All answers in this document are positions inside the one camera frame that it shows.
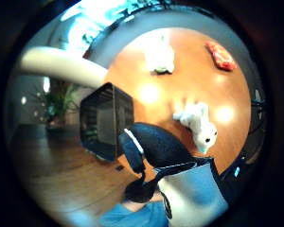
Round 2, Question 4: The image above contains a black slatted crate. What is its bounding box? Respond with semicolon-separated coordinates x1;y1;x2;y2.
79;81;135;163

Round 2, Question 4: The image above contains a the person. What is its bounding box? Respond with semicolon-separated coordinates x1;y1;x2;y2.
98;157;235;227

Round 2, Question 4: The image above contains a bright window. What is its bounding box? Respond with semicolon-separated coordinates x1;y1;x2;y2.
59;0;164;51

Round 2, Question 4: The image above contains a white soft toy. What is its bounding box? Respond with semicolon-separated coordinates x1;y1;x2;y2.
143;31;176;76

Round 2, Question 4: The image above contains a green potted plant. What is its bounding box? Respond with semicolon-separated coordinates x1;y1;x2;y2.
31;79;81;132

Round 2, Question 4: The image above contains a red snack packet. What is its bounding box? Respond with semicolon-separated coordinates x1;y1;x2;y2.
204;40;239;72

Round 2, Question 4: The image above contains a white plush rabbit toy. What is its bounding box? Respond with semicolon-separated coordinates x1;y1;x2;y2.
172;101;219;155

